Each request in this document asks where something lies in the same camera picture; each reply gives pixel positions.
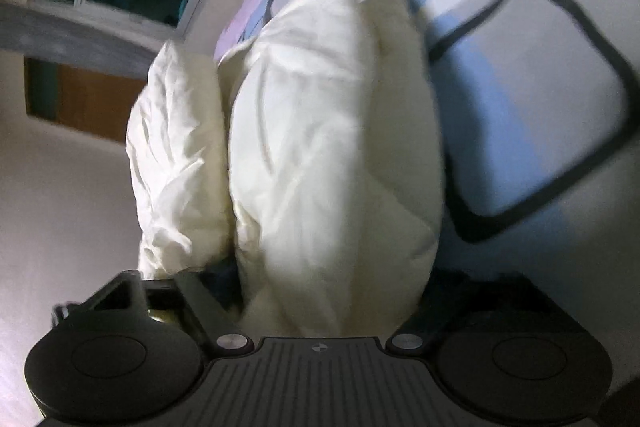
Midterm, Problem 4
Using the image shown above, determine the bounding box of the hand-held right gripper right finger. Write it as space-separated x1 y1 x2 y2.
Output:
387 268 552 354

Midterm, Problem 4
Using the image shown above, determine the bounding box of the brown wooden door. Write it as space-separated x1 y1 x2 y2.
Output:
24 59 146 145

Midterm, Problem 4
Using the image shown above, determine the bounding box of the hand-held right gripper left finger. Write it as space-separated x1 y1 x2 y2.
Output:
92 264 254 355

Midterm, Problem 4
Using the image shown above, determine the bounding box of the grey curtain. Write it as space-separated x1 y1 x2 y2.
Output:
0 0 158 75

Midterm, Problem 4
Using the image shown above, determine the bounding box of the cream large cloth garment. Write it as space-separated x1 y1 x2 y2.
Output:
125 0 446 338

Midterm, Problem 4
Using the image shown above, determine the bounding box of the patterned grey blue bedsheet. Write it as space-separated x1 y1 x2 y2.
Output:
212 0 640 408

